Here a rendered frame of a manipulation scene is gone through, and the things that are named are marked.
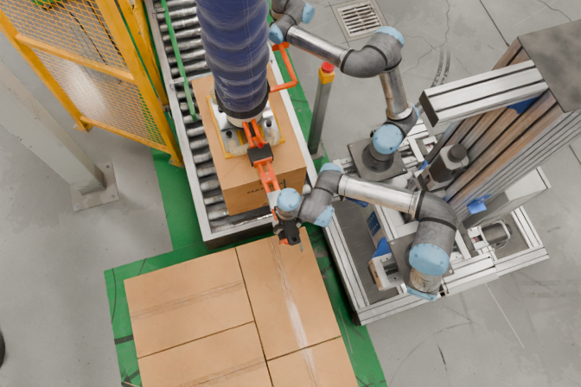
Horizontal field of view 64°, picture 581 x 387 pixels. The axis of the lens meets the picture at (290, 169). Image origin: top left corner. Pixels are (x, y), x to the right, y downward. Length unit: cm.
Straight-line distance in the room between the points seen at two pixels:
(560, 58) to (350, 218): 184
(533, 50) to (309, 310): 165
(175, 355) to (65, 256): 118
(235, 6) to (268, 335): 165
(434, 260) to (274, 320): 122
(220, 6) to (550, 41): 91
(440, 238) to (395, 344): 171
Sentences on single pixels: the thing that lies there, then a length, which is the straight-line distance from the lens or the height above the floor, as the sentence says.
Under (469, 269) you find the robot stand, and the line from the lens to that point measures 227.
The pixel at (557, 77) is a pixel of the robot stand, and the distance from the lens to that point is 141.
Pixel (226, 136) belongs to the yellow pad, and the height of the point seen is 111.
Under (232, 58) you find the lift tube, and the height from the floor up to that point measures 172.
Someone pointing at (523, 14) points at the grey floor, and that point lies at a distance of 454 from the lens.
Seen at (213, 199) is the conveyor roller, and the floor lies 55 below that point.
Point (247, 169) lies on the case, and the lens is 210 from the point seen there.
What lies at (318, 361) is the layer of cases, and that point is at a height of 54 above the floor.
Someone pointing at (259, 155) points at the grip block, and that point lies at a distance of 196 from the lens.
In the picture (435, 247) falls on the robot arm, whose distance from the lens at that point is 147.
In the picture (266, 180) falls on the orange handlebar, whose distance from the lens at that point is 192.
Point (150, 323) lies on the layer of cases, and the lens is 256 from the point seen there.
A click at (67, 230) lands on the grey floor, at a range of 341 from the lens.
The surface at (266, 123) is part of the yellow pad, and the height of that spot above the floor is 113.
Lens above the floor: 302
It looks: 67 degrees down
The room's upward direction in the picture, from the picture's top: 5 degrees clockwise
